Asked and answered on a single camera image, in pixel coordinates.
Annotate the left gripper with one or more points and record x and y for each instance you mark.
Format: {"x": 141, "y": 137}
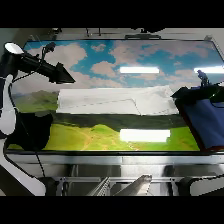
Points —
{"x": 55, "y": 74}

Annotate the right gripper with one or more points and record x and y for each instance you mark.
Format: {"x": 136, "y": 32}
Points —
{"x": 203, "y": 91}

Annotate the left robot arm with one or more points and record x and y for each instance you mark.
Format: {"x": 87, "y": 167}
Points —
{"x": 8, "y": 110}

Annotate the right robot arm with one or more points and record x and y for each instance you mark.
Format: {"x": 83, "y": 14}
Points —
{"x": 206, "y": 186}

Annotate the blue garment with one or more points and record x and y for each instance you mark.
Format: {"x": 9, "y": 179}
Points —
{"x": 205, "y": 121}

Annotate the black garment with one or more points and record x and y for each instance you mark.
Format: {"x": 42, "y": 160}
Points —
{"x": 35, "y": 131}

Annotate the white garment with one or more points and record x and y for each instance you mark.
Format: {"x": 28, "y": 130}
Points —
{"x": 113, "y": 100}

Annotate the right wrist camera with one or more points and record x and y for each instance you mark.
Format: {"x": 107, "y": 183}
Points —
{"x": 202, "y": 78}

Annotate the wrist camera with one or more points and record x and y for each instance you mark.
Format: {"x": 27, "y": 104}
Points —
{"x": 50, "y": 45}
{"x": 202, "y": 78}

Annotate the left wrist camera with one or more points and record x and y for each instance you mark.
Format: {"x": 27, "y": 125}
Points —
{"x": 50, "y": 45}

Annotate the silver frame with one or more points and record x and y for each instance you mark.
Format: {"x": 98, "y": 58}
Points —
{"x": 110, "y": 160}

